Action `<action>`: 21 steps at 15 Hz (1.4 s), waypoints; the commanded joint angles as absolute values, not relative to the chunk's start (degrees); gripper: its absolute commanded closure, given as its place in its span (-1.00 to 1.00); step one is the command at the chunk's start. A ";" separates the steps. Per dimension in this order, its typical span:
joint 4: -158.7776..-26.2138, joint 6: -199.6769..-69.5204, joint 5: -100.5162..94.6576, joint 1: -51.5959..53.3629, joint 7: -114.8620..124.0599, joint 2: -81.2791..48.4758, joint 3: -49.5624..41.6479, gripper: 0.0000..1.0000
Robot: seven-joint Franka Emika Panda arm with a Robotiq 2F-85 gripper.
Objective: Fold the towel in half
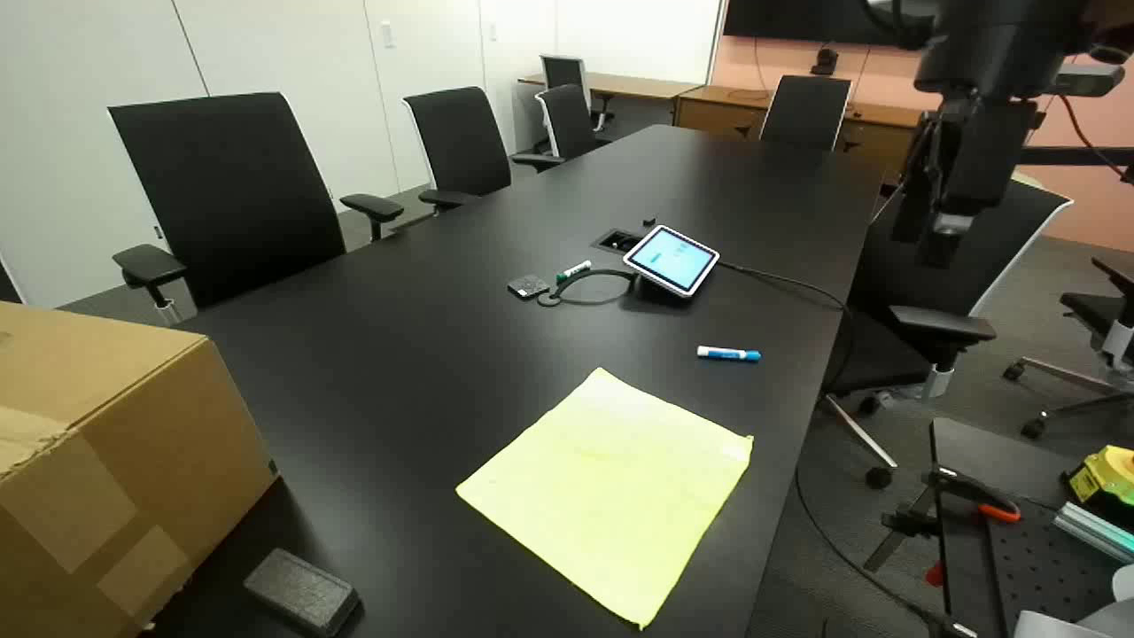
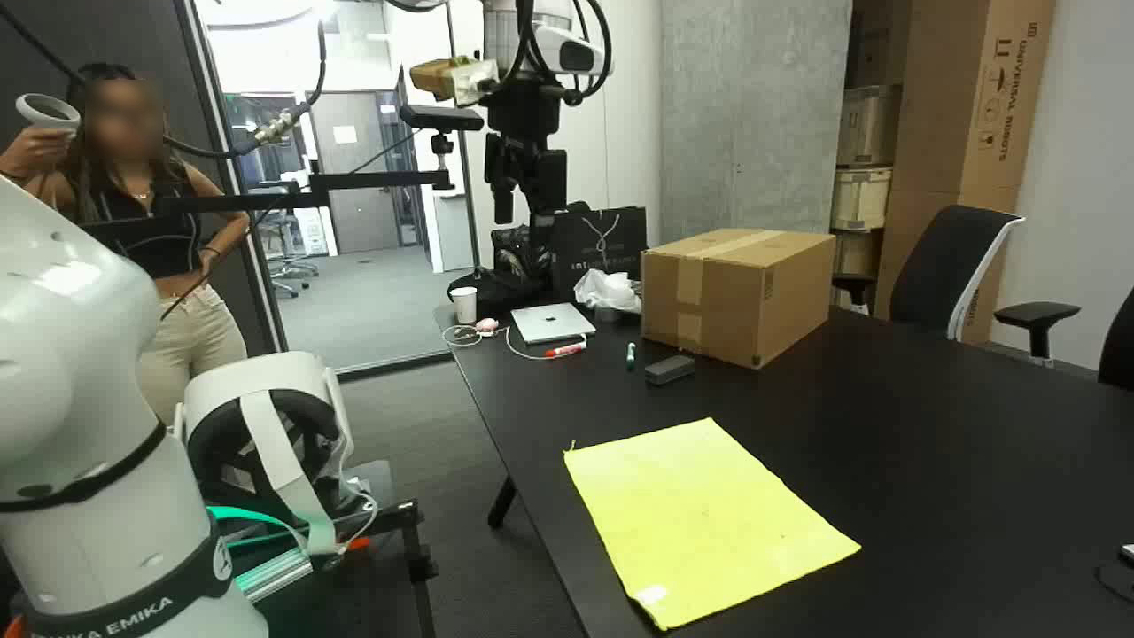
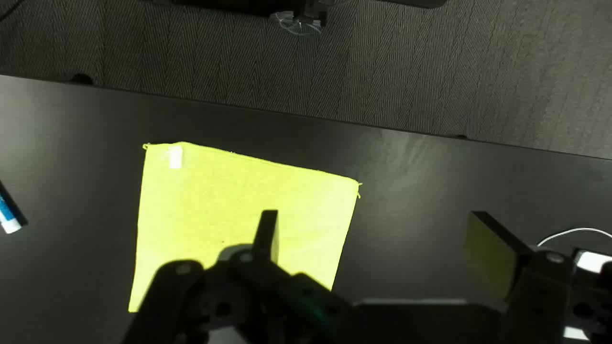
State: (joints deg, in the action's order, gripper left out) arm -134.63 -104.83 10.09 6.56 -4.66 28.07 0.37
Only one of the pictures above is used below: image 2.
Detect distant office chair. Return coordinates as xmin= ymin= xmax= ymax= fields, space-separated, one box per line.
xmin=259 ymin=209 xmax=321 ymax=302

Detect brown cardboard box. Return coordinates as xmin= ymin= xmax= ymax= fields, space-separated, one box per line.
xmin=637 ymin=228 xmax=839 ymax=371

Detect black office chair with armrests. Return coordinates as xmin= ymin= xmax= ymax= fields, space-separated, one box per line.
xmin=887 ymin=204 xmax=1084 ymax=363

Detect black stereo camera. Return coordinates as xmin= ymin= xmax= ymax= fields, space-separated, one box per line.
xmin=398 ymin=104 xmax=487 ymax=135

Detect operator right hand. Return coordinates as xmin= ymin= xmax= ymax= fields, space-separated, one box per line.
xmin=0 ymin=123 xmax=79 ymax=180

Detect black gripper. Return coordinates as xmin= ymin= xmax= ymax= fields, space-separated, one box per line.
xmin=480 ymin=76 xmax=569 ymax=228

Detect small stacked cardboard box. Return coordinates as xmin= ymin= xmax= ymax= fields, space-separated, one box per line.
xmin=835 ymin=81 xmax=900 ymax=172
xmin=829 ymin=163 xmax=897 ymax=234

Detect white papers on table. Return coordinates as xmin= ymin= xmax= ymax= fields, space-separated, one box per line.
xmin=507 ymin=302 xmax=598 ymax=349

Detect teal plastic part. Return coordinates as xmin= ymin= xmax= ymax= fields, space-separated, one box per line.
xmin=204 ymin=505 xmax=320 ymax=598

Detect white VR headset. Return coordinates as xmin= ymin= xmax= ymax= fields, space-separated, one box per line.
xmin=174 ymin=351 xmax=357 ymax=559

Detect person in black top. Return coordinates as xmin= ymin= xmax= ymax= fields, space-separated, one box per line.
xmin=0 ymin=56 xmax=259 ymax=424

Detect yellow wrist camera mount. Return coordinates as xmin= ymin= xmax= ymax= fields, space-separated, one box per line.
xmin=408 ymin=51 xmax=507 ymax=110

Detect white paper cup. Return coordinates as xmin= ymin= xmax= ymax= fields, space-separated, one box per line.
xmin=447 ymin=284 xmax=480 ymax=330

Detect white VR controller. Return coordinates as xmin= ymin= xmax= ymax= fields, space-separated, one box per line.
xmin=10 ymin=90 xmax=83 ymax=135

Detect tall upright cardboard box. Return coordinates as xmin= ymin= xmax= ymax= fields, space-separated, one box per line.
xmin=872 ymin=0 xmax=1059 ymax=349

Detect white plastic bag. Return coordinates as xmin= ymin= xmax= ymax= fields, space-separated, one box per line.
xmin=569 ymin=266 xmax=643 ymax=318

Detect yellow towel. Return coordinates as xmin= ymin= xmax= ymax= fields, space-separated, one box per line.
xmin=561 ymin=415 xmax=865 ymax=636

